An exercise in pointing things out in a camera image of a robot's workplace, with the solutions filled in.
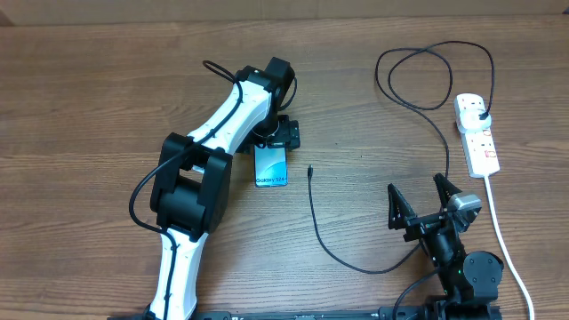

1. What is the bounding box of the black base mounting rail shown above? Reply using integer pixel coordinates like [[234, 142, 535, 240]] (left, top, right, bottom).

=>
[[107, 307, 502, 320]]

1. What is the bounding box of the white charger plug adapter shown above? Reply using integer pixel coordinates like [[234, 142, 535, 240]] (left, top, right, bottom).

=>
[[457, 109, 492, 134]]

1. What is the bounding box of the Samsung Galaxy S24+ smartphone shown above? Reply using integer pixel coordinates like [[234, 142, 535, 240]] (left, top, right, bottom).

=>
[[254, 147, 288, 188]]

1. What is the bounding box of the black USB-C charging cable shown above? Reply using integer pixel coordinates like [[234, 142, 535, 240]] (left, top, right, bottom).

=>
[[307, 40, 496, 276]]

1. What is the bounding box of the white power strip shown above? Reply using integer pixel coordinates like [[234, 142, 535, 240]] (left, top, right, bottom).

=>
[[453, 93, 500, 178]]

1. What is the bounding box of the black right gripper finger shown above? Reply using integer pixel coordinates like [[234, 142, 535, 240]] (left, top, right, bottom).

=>
[[433, 173, 461, 208], [388, 184, 417, 229]]

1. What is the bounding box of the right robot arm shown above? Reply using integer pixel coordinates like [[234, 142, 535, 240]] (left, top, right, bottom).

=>
[[381, 173, 504, 319]]

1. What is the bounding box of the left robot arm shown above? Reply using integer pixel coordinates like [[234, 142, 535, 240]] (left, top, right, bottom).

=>
[[142, 57, 301, 319]]

